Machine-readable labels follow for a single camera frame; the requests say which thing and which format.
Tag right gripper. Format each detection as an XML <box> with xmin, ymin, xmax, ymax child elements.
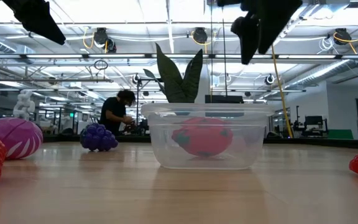
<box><xmin>216</xmin><ymin>0</ymin><xmax>303</xmax><ymax>65</ymax></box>

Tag red toy tomato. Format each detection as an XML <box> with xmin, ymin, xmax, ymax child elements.
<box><xmin>171</xmin><ymin>117</ymin><xmax>234</xmax><ymax>158</ymax></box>

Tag black monitor workstation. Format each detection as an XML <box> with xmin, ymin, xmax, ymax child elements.
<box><xmin>303</xmin><ymin>115</ymin><xmax>329</xmax><ymax>138</ymax></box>

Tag black hanging cable with coil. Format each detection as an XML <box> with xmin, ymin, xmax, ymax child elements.
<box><xmin>221</xmin><ymin>6</ymin><xmax>229</xmax><ymax>97</ymax></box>

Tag clear plastic tupperware container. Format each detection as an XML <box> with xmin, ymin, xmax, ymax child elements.
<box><xmin>140</xmin><ymin>103</ymin><xmax>275</xmax><ymax>171</ymax></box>

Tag purple toy grapes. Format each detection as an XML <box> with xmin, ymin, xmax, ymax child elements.
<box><xmin>79</xmin><ymin>123</ymin><xmax>119</xmax><ymax>152</ymax></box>

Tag yellow hanging cable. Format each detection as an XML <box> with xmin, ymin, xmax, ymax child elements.
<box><xmin>270</xmin><ymin>43</ymin><xmax>294</xmax><ymax>139</ymax></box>

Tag black metal table frame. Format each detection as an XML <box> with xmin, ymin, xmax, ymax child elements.
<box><xmin>42</xmin><ymin>133</ymin><xmax>358</xmax><ymax>149</ymax></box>

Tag thin black hanging cable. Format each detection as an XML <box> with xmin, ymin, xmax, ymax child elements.
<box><xmin>209</xmin><ymin>0</ymin><xmax>214</xmax><ymax>100</ymax></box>

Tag green plant in white pot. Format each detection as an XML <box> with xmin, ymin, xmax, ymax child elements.
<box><xmin>143</xmin><ymin>42</ymin><xmax>204</xmax><ymax>104</ymax></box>

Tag green panel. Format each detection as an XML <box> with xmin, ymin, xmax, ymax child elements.
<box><xmin>327</xmin><ymin>129</ymin><xmax>354</xmax><ymax>140</ymax></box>

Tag white segmented machine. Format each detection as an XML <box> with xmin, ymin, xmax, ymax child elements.
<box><xmin>12</xmin><ymin>89</ymin><xmax>36</xmax><ymax>121</ymax></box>

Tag person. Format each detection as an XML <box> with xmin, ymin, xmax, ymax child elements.
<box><xmin>99</xmin><ymin>89</ymin><xmax>137</xmax><ymax>136</ymax></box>

